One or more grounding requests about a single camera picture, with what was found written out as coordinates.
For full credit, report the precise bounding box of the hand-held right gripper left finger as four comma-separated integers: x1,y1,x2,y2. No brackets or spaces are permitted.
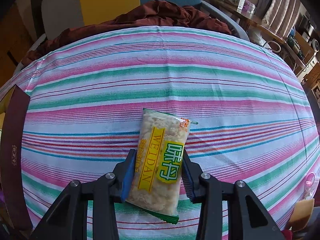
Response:
30,149,137,240

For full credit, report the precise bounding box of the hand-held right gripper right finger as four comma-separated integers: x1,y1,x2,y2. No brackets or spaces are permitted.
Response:
181,151,285,240

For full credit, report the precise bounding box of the rice cracker snack packet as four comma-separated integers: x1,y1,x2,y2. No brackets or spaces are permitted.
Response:
124,108,199,225

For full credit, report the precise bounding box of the gold tin box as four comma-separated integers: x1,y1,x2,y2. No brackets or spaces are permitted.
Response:
0,84,33,232

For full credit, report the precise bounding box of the tan cardboard piece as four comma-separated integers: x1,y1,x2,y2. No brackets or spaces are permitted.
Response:
285,198,315,233

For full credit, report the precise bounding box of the pink plastic container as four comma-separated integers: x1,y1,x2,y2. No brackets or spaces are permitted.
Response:
305,171,320,198

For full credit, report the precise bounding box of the wooden cabinet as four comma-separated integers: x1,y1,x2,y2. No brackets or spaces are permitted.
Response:
301,65,320,98

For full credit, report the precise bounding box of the dark red cloth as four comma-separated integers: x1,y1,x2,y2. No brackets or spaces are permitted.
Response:
21,0,233,65

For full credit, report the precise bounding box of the wooden side table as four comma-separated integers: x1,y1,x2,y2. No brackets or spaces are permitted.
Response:
209,0,287,45

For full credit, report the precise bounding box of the metal rack with electronics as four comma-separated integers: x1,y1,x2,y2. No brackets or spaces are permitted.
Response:
285,31,315,75

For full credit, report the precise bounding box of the grey yellow blue armchair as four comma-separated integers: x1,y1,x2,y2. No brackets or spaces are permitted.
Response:
12,0,250,75

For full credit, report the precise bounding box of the wooden wardrobe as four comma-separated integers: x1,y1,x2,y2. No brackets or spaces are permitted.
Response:
0,2,33,88

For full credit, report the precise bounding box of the small purple box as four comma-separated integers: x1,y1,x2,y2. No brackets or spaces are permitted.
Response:
241,0,257,14

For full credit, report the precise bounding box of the beige patterned curtain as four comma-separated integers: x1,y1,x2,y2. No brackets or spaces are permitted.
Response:
261,0,302,32

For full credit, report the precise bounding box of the white looped cable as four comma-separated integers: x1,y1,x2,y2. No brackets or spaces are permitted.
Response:
261,40,282,54

